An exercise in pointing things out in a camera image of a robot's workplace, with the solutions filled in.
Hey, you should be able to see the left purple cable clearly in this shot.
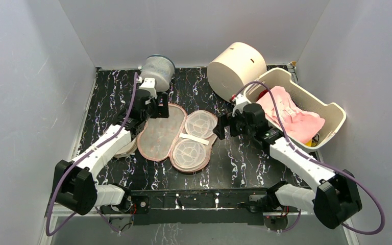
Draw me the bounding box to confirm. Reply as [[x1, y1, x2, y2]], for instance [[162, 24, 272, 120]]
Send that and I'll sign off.
[[45, 71, 141, 237]]

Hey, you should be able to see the red garment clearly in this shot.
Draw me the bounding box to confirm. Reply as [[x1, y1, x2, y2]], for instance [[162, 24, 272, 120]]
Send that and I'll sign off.
[[258, 89, 268, 100]]

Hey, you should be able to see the strawberry print mesh laundry bag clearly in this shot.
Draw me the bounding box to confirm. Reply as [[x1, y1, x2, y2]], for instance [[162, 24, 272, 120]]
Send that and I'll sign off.
[[137, 104, 218, 173]]

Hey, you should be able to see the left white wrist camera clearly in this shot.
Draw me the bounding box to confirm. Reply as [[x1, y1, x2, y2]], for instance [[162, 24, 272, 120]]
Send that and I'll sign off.
[[137, 77, 157, 99]]

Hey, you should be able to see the cream perforated laundry basket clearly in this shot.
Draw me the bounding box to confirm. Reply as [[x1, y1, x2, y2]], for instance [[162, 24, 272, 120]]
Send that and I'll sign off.
[[243, 68, 347, 153]]

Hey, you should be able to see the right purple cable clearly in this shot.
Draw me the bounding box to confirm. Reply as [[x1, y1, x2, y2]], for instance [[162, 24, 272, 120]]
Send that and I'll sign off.
[[230, 81, 386, 235]]

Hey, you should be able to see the pink bra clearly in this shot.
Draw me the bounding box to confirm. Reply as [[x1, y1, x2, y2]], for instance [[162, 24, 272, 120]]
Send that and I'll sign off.
[[257, 86, 325, 144]]

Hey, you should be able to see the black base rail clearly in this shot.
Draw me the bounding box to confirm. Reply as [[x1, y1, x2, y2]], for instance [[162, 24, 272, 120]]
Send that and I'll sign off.
[[108, 187, 305, 227]]

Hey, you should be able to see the yellow bra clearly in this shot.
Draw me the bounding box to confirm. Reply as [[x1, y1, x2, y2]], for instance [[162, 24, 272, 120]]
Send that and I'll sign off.
[[305, 139, 319, 147]]

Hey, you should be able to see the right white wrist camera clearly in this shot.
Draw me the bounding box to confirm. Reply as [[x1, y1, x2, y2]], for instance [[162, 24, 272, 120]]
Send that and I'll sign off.
[[230, 94, 250, 117]]

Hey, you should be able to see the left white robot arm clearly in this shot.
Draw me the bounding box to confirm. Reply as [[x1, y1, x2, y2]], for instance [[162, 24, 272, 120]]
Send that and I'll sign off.
[[51, 89, 169, 215]]

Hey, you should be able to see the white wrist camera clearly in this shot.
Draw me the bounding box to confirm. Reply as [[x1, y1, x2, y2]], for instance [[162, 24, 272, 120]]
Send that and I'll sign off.
[[230, 94, 250, 117], [137, 77, 157, 99]]

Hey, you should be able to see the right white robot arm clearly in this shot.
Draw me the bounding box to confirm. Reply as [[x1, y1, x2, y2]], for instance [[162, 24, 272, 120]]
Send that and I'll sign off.
[[213, 103, 362, 229]]

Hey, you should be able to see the cream round tub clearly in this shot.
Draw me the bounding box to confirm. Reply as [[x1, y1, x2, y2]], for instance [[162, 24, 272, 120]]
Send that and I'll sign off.
[[207, 42, 267, 102]]

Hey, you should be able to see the purple cable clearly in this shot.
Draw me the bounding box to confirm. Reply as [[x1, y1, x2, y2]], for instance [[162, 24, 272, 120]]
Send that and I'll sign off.
[[45, 71, 141, 237], [230, 81, 386, 235]]

